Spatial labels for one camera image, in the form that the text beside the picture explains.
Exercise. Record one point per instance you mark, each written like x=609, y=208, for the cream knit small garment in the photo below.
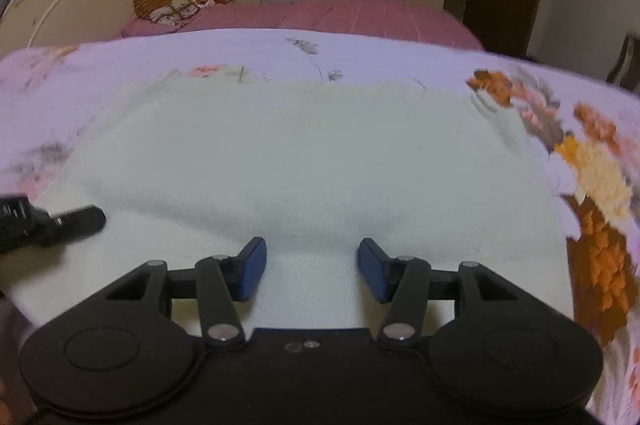
x=187, y=169

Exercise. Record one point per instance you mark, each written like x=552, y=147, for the orange patterned pillow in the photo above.
x=172, y=12

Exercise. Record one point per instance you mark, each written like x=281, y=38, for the pink checked bed sheet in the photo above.
x=389, y=19

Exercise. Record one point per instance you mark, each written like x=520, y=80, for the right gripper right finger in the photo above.
x=481, y=335

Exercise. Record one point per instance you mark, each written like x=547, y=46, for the white floral quilt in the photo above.
x=584, y=133

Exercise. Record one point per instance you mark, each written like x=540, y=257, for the dark wooden chair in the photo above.
x=626, y=70

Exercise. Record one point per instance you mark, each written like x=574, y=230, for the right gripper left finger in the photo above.
x=138, y=338

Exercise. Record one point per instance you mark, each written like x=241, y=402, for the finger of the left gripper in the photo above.
x=24, y=225

